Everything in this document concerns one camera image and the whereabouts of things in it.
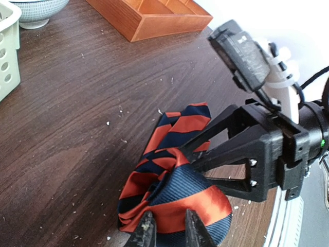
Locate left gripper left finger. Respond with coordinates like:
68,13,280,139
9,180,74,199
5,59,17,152
124,211,157,247

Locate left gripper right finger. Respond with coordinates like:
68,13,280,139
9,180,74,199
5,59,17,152
185,209,216,247

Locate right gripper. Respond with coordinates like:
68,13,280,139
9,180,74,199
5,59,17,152
179,99,328,202

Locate red navy striped tie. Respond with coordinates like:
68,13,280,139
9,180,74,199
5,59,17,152
118,102,232,246

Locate orange compartment organizer box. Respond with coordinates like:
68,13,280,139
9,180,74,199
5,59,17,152
87,0,213,42

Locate pale blue ceramic bowl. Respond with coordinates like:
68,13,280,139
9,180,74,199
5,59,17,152
9,0,69,30

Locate beige plastic basket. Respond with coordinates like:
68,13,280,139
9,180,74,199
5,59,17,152
0,1,22,100

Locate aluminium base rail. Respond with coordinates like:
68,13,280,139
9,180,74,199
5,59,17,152
262,154,329,247

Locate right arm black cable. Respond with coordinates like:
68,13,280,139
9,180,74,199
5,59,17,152
297,65,329,103

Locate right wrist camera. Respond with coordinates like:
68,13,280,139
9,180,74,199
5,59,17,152
207,19,281,113

